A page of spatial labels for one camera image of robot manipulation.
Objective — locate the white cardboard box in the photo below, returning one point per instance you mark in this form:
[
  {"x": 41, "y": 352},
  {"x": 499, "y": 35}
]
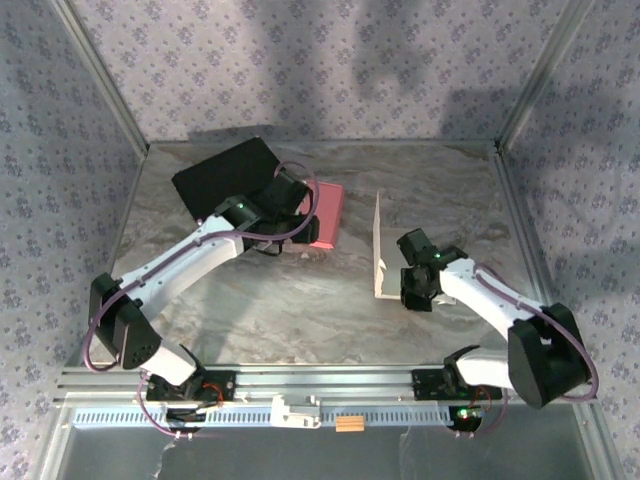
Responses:
[{"x": 379, "y": 240}]

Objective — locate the pink paper box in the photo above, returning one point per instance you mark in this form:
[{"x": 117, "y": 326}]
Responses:
[{"x": 330, "y": 215}]

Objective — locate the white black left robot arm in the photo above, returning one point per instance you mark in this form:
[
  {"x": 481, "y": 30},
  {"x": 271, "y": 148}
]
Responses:
[{"x": 190, "y": 260}]

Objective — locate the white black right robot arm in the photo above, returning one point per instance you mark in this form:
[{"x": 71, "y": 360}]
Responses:
[{"x": 475, "y": 295}]

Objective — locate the black ribbed metal case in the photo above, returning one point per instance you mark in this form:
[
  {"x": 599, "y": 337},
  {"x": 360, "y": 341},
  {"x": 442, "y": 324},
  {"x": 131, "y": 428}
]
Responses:
[{"x": 220, "y": 175}]

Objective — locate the aluminium table edge bar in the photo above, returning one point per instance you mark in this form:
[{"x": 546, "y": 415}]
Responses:
[{"x": 525, "y": 220}]

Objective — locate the black controller board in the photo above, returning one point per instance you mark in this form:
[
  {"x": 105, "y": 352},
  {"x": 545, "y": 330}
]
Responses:
[
  {"x": 467, "y": 417},
  {"x": 185, "y": 415}
]

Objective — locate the small orange ribbed block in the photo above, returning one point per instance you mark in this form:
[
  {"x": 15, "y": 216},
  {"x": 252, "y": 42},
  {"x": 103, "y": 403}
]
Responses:
[{"x": 350, "y": 425}]

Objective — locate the grey metal plate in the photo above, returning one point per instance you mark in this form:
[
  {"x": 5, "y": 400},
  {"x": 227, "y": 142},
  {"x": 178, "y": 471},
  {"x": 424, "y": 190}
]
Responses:
[{"x": 300, "y": 455}]

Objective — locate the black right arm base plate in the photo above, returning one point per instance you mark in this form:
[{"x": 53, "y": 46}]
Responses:
[{"x": 425, "y": 385}]

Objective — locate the aluminium mounting rail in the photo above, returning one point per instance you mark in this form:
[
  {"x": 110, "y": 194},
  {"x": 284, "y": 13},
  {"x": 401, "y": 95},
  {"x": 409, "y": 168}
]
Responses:
[{"x": 325, "y": 380}]

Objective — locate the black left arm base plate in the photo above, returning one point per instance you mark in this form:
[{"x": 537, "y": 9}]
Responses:
[{"x": 220, "y": 387}]

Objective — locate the white plastic bracket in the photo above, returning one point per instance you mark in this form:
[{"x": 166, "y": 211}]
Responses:
[{"x": 292, "y": 412}]

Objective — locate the aluminium frame post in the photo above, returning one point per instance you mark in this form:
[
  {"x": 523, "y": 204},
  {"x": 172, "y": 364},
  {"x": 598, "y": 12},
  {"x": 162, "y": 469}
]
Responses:
[
  {"x": 104, "y": 80},
  {"x": 542, "y": 70}
]

